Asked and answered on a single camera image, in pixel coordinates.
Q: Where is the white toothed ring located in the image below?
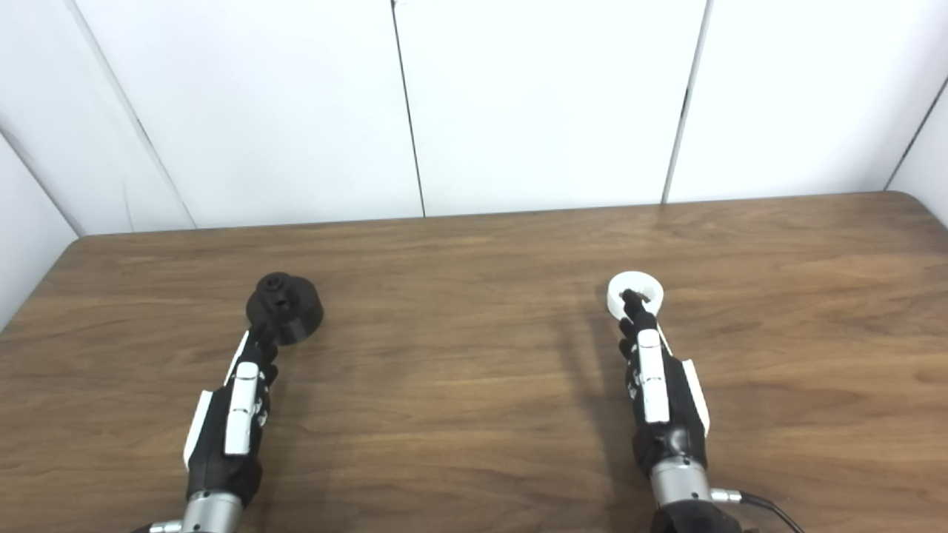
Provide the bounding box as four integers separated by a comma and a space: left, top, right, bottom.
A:
606, 271, 665, 321

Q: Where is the round black plastic part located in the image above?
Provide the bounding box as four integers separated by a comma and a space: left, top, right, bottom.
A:
245, 272, 325, 347

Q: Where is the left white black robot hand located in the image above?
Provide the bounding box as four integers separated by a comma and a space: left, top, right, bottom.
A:
183, 324, 279, 509

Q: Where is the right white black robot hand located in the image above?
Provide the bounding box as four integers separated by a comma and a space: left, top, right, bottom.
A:
618, 289, 711, 479

